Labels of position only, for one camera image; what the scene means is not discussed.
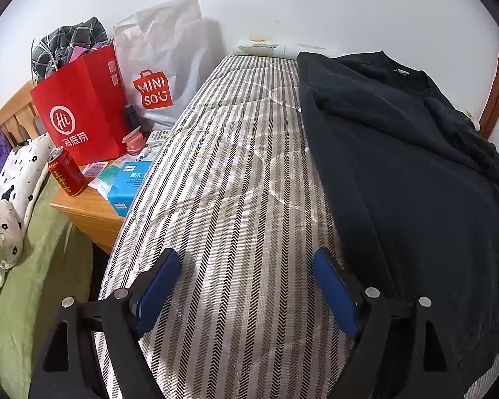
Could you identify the white patterned sheet at wall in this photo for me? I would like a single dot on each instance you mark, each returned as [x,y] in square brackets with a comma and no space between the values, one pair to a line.
[282,50]

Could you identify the black sweater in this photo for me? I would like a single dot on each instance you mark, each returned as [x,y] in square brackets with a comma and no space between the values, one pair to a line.
[413,190]

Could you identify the pink round container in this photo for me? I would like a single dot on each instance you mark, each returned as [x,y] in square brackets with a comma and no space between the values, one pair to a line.
[134,142]

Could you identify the wooden headboard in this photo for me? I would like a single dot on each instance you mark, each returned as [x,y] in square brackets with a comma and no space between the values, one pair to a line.
[19,119]

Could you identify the red drink can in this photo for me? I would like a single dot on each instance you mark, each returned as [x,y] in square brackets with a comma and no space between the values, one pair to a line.
[66,172]

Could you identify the red paper shopping bag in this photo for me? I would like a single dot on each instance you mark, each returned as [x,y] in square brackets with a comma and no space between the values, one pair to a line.
[82,106]

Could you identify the blue tissue pack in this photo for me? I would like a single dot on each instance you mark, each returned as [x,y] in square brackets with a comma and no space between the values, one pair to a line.
[126,185]

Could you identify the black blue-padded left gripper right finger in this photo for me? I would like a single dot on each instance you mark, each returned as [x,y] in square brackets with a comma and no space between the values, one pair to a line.
[400,349]

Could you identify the green bed sheet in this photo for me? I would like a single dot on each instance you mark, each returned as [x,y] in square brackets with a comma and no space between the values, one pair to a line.
[39,266]

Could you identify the wooden nightstand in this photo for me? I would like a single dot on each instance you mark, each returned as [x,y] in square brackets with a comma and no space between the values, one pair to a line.
[91,214]

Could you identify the black plaid garment in bag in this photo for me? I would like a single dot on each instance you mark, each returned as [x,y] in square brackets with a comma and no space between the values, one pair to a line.
[55,50]

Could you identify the white Miniso plastic bag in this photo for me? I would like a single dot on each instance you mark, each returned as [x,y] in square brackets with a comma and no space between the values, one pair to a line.
[165,53]

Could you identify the dark small bottle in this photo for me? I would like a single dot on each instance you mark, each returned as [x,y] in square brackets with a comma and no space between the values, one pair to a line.
[132,118]

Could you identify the striped grey white mattress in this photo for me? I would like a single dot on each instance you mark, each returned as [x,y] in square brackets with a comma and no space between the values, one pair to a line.
[235,192]

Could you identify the white black-patterned pillow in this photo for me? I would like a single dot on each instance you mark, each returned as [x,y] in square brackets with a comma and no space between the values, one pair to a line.
[21,179]

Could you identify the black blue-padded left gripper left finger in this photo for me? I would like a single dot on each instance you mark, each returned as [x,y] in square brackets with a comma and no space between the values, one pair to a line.
[68,365]

